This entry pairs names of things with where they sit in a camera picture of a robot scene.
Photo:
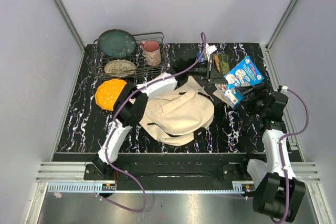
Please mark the pink patterned mug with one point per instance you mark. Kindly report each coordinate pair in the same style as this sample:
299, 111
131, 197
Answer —
151, 52

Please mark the blue comic book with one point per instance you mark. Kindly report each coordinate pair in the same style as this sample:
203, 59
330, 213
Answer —
245, 74

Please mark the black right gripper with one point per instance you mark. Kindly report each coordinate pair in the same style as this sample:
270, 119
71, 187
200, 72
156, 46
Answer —
260, 92

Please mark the orange dotted plate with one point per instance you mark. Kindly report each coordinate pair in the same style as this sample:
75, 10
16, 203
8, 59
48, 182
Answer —
108, 92

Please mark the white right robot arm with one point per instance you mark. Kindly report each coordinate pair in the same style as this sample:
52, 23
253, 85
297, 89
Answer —
278, 192

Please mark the cream canvas student bag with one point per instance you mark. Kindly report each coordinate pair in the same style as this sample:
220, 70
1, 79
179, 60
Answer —
178, 117

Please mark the Animal Farm paperback book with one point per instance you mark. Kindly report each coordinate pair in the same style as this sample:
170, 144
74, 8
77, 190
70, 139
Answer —
221, 60

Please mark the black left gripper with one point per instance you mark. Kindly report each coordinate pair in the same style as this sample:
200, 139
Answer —
216, 76

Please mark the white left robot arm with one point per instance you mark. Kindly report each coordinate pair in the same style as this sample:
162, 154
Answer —
127, 102

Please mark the dark green plate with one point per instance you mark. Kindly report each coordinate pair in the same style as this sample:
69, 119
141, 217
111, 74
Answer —
117, 43

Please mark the wire dish rack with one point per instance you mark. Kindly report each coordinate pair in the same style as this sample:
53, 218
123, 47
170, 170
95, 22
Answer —
99, 59

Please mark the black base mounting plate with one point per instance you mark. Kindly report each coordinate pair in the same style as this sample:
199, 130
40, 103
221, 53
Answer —
172, 172

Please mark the beige patterned plate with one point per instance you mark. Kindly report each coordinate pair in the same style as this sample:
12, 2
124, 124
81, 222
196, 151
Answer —
120, 68

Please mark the aluminium frame rail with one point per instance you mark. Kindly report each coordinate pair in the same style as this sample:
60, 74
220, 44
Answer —
69, 23

